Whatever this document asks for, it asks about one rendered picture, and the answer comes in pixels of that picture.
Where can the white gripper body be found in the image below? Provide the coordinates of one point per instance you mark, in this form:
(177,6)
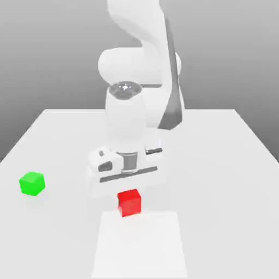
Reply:
(128,182)

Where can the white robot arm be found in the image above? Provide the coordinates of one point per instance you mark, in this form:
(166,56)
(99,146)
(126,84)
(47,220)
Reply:
(130,65)

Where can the small red cube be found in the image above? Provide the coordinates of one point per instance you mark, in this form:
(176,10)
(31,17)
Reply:
(130,203)

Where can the small green cube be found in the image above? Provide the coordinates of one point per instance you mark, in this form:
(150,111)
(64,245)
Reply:
(31,183)

